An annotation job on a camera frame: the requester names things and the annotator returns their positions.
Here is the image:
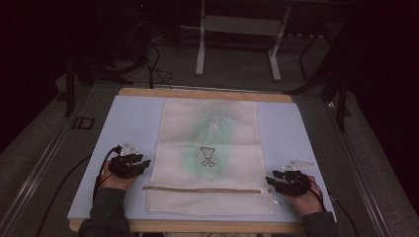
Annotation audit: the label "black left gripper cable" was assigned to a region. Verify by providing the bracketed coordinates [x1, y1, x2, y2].
[35, 145, 124, 237]

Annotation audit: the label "person's right hand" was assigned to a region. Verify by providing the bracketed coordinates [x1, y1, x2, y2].
[290, 175, 324, 217]

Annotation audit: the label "black floor cables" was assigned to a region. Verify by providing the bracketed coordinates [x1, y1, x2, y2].
[143, 41, 174, 91]

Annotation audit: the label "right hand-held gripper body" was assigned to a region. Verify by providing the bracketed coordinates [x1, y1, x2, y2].
[279, 158, 316, 198]

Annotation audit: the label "metal floor rail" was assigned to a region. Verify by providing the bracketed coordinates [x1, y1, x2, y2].
[325, 100, 393, 237]
[0, 108, 78, 237]

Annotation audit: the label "white metal stand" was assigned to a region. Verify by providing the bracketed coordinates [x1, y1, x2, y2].
[179, 0, 293, 83]

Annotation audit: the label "white table mat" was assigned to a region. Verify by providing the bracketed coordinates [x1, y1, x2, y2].
[66, 95, 338, 223]

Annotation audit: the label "black tripod stand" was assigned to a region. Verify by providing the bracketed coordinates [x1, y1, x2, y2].
[285, 33, 353, 133]
[56, 54, 135, 119]

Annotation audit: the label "cream cloth bag with zipper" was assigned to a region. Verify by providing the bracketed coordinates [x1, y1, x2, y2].
[141, 98, 277, 217]

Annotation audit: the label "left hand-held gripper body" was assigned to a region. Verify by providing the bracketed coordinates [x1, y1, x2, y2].
[108, 140, 146, 180]

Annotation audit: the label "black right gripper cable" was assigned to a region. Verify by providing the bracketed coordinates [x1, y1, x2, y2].
[307, 179, 361, 237]

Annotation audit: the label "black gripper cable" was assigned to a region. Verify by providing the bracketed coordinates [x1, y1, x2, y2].
[307, 179, 361, 237]
[35, 145, 124, 237]

